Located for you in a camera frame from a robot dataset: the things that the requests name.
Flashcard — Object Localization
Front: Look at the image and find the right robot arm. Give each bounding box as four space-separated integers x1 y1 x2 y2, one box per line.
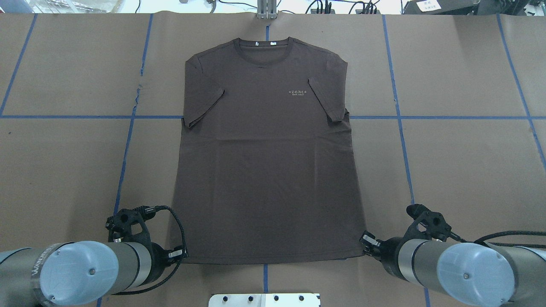
360 204 546 307

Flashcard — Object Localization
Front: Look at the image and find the aluminium camera post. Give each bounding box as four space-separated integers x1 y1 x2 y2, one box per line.
257 0 279 20

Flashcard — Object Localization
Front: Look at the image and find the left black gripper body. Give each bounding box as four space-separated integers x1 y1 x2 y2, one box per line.
105 206 177 282

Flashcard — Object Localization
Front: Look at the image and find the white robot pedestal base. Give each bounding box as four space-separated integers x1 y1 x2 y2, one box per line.
208 293 322 307

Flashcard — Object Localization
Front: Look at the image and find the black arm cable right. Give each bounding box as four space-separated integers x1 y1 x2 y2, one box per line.
452 230 546 248

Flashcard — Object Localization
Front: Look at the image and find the dark brown t-shirt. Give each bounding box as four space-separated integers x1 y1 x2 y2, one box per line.
172 37 366 265

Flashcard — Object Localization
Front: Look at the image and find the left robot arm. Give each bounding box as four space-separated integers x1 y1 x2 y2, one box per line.
0 206 189 307

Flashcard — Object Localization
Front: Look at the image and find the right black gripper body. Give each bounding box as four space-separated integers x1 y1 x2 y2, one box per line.
369 204 463 278

